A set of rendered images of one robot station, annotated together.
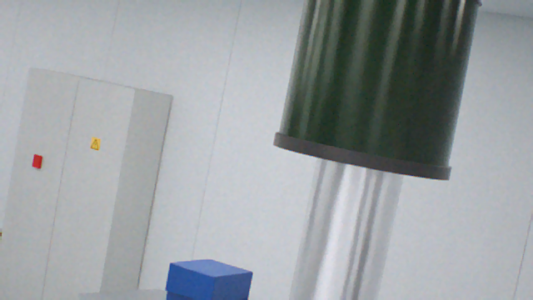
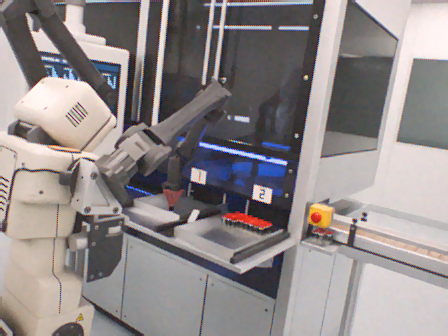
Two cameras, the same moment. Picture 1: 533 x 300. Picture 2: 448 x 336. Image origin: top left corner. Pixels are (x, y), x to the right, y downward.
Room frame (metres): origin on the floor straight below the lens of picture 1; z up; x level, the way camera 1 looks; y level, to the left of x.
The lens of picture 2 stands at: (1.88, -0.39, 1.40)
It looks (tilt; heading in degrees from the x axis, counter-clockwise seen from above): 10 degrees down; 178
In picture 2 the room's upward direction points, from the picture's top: 7 degrees clockwise
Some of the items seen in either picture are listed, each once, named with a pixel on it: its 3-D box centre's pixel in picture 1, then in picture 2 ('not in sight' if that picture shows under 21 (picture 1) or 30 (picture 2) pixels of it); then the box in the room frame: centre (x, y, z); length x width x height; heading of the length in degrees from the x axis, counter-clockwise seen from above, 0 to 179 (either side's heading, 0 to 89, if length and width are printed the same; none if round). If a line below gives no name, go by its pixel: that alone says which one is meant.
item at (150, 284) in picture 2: not in sight; (177, 238); (-0.59, -0.55, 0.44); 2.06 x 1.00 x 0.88; 54
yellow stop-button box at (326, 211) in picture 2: not in sight; (321, 215); (0.42, 0.05, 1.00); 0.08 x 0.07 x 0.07; 144
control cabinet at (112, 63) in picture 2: not in sight; (68, 119); (0.01, -1.08, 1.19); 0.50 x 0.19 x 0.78; 137
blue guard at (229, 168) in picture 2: not in sight; (127, 142); (-0.19, -0.84, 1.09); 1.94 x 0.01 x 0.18; 54
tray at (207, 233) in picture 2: not in sight; (230, 232); (0.47, -0.29, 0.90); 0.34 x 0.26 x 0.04; 143
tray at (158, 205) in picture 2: not in sight; (182, 204); (0.17, -0.50, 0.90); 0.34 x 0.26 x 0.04; 144
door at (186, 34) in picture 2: not in sight; (179, 65); (-0.02, -0.59, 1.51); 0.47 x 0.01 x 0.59; 54
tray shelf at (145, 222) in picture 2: not in sight; (201, 224); (0.33, -0.40, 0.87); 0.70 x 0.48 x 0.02; 54
